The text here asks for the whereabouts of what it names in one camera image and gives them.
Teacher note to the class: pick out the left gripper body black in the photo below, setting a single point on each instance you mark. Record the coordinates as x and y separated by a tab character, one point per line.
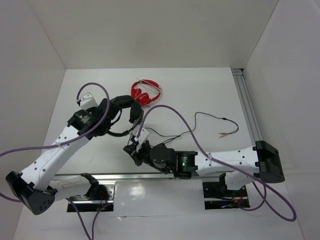
106	128

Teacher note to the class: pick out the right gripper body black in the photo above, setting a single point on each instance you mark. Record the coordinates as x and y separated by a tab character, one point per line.
142	155

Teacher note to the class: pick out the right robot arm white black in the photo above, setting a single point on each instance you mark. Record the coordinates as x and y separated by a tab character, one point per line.
235	168

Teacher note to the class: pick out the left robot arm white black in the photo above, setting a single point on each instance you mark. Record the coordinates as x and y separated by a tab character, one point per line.
35	187

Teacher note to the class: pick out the red headphones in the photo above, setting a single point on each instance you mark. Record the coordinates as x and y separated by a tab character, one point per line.
145	91

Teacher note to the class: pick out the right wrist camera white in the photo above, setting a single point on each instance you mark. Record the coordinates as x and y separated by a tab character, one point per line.
140	136

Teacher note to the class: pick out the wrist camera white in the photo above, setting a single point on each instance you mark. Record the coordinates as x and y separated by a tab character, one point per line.
86	101
140	136

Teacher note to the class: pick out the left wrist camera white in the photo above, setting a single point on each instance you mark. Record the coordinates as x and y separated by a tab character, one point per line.
86	101

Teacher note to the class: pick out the aluminium rail front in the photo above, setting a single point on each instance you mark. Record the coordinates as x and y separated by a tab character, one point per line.
135	176

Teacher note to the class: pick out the aluminium rail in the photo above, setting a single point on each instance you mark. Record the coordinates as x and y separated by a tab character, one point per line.
247	105
135	176

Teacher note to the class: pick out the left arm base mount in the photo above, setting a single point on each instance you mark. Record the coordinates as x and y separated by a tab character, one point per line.
99	196

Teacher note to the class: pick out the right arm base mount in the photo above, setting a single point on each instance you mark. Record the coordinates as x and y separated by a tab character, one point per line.
217	197

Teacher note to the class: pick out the aluminium rail right side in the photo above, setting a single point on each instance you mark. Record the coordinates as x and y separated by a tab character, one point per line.
247	105

